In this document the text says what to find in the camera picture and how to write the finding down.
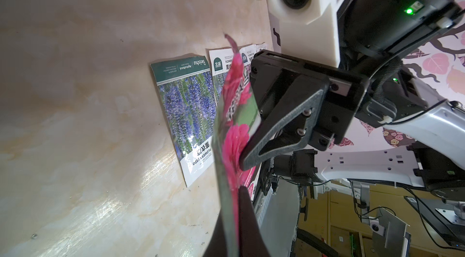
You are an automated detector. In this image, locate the pink cosmos seed packet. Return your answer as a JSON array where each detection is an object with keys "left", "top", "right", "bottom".
[{"left": 240, "top": 45, "right": 257, "bottom": 75}]

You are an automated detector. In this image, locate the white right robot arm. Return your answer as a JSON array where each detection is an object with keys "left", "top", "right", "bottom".
[{"left": 239, "top": 0, "right": 465, "bottom": 206}]

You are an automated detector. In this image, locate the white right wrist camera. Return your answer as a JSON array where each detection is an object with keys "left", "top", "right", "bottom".
[{"left": 268, "top": 0, "right": 340, "bottom": 68}]

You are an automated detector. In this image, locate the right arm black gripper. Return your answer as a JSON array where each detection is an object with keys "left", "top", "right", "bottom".
[{"left": 239, "top": 50, "right": 369, "bottom": 171}]

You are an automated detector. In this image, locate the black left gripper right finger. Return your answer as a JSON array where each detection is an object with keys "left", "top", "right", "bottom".
[{"left": 239, "top": 186, "right": 270, "bottom": 257}]

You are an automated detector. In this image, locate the lavender seed packet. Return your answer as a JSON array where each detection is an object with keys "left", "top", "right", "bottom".
[
  {"left": 208, "top": 48, "right": 234, "bottom": 104},
  {"left": 150, "top": 57, "right": 216, "bottom": 187}
]

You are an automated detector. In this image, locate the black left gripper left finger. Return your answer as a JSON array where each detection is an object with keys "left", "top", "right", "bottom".
[{"left": 203, "top": 217, "right": 227, "bottom": 257}]

